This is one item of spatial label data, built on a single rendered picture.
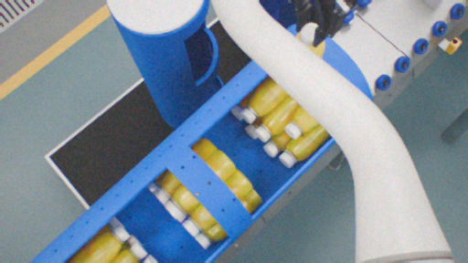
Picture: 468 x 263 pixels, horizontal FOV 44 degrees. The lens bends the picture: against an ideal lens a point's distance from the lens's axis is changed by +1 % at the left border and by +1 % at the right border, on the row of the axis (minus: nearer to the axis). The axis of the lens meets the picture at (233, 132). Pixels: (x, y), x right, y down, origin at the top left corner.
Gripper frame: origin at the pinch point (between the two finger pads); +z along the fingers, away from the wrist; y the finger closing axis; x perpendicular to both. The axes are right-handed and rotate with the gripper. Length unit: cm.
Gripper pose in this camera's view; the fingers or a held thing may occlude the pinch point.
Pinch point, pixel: (312, 26)
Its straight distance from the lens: 112.0
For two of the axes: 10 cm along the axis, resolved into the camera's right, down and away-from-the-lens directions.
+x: -7.2, 6.7, -1.8
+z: 0.5, 3.1, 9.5
